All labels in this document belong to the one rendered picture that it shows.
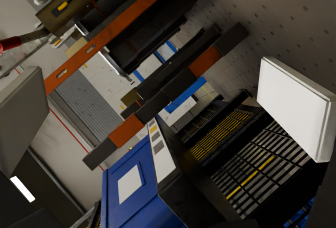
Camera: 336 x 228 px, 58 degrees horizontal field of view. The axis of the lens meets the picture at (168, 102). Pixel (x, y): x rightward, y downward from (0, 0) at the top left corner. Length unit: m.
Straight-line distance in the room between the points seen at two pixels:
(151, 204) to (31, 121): 0.28
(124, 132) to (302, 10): 0.45
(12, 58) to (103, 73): 8.14
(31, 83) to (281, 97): 0.13
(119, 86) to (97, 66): 0.85
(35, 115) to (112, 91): 8.64
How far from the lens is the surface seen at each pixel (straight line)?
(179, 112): 8.63
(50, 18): 0.74
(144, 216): 0.41
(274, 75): 0.18
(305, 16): 0.57
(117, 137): 0.73
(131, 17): 0.76
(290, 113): 0.16
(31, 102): 0.17
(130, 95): 0.99
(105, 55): 0.81
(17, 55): 0.79
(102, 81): 8.89
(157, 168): 0.33
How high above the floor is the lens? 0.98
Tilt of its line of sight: 2 degrees down
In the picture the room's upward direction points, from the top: 131 degrees counter-clockwise
